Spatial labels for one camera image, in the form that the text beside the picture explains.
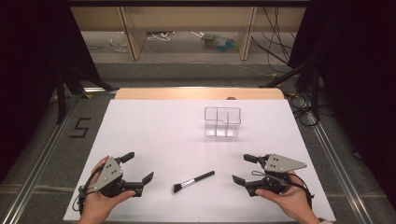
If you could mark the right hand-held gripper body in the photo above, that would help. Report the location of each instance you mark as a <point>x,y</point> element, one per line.
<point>277,174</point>

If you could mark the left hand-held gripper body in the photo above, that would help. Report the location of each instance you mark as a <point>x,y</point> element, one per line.
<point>109,172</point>

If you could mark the black makeup brush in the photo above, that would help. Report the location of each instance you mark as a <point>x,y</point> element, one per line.
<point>194,180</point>

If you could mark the clear plastic organizer box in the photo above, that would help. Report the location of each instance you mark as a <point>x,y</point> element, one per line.
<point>222,121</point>

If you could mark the person's right hand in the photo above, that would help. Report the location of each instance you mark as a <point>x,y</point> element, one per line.
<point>289,200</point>

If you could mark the person's left hand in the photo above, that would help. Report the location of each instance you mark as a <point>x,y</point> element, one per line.
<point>99,205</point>

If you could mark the white table mat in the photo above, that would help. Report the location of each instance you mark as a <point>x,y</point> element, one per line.
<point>174,137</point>

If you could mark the black tripod stand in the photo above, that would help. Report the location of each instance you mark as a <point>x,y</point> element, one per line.
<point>62,93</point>
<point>315,90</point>

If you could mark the clear plastic bag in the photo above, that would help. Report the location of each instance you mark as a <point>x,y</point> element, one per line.
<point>120,42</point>

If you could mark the colourful plastic bag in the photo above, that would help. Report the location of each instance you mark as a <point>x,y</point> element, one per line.
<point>219,43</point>

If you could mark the dark curtain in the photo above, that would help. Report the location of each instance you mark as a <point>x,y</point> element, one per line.
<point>28,77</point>
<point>358,77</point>

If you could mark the wooden shelf unit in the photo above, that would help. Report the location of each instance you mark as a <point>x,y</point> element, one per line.
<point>186,18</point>

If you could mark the metal floor rail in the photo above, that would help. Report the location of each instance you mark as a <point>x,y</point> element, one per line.
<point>339,168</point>
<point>34,174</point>

